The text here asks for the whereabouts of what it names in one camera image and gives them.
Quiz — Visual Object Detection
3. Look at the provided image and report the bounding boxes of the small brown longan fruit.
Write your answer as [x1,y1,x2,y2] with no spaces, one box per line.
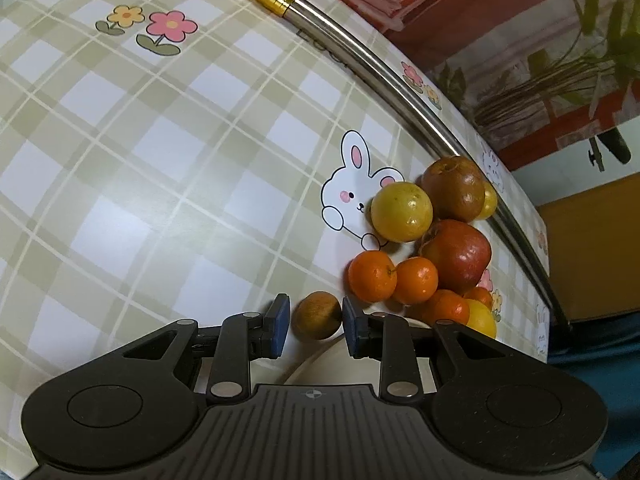
[292,292,343,340]

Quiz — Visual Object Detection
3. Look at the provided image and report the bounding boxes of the yellow-green round fruit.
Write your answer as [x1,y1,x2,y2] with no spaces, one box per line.
[370,182,434,243]

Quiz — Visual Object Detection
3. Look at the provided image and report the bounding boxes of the dark red apple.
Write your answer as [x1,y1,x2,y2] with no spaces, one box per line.
[419,220,491,295]

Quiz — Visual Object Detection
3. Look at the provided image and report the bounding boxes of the large yellow grapefruit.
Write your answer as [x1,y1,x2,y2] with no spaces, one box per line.
[466,299,497,339]

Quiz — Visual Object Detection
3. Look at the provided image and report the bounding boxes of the orange tangerine small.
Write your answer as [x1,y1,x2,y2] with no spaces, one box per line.
[463,286,494,310]

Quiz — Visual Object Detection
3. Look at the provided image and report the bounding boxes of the brownish red apple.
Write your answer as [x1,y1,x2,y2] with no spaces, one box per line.
[420,156,485,222]

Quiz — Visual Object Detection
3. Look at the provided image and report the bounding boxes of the yellow round fruit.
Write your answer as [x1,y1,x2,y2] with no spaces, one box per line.
[476,181,498,221]

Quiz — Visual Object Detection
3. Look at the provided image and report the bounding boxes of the beige plate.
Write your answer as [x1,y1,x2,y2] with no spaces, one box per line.
[250,330,380,392]

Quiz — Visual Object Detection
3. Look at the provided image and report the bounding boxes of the wooden door panel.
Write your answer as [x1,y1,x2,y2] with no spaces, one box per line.
[538,174,640,321]

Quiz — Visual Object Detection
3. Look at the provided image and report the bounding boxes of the teal curtain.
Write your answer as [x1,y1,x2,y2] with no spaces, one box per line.
[548,311,639,479]

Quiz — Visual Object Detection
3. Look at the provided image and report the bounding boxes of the metal telescopic pole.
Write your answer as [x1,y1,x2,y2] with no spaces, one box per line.
[254,0,570,330]

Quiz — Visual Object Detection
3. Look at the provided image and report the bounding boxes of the printed room backdrop cloth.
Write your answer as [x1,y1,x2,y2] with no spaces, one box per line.
[343,0,639,169]

